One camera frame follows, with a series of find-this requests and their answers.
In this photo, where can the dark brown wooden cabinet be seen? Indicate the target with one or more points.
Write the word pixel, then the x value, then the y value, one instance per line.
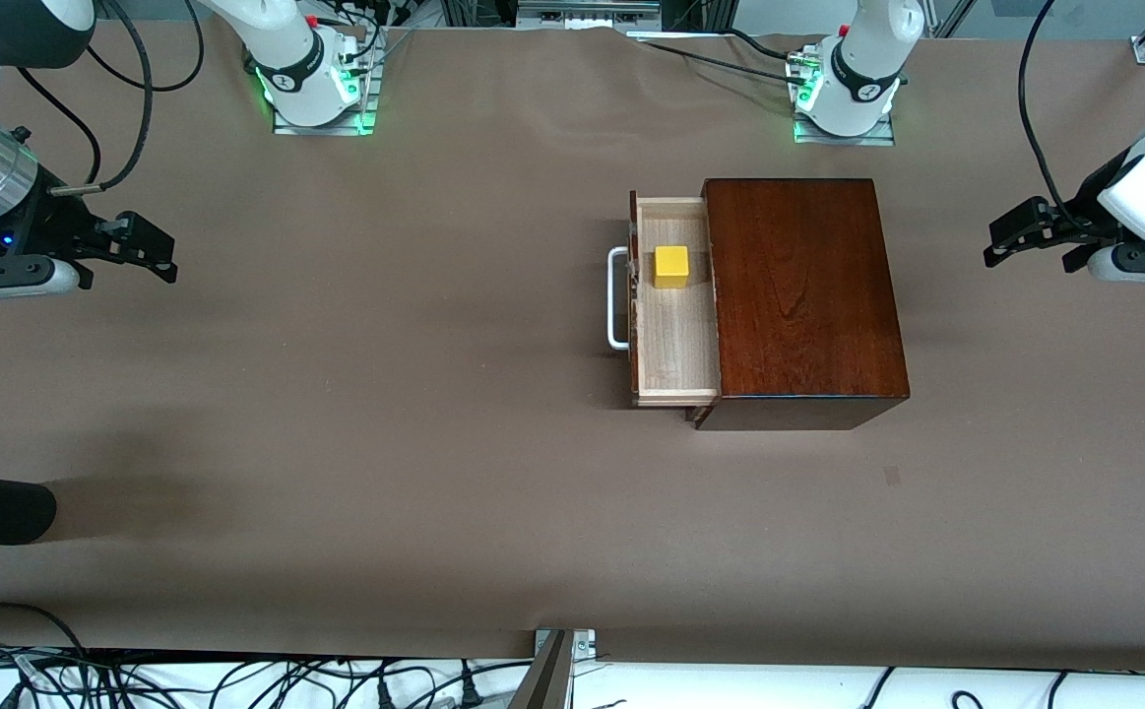
pixel 808 295

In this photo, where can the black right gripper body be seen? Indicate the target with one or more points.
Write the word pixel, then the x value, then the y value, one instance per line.
pixel 43 229

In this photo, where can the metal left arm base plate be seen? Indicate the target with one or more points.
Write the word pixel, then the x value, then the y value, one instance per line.
pixel 882 130

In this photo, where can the black equipment rack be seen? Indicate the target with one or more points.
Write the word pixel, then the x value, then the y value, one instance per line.
pixel 582 12

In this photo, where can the aluminium table edge bracket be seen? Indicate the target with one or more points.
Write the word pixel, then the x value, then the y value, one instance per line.
pixel 552 670

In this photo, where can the yellow cube block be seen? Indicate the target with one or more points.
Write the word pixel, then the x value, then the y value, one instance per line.
pixel 671 266

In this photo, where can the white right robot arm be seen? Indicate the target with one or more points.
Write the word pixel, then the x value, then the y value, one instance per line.
pixel 286 49

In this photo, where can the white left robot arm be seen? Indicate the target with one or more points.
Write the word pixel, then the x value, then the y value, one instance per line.
pixel 867 59

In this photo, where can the white padding sheet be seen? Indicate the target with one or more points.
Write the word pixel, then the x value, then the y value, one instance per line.
pixel 730 689

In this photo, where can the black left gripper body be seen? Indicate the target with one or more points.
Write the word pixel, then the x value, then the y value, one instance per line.
pixel 1074 217

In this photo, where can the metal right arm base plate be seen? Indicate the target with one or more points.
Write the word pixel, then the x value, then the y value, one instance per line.
pixel 360 98

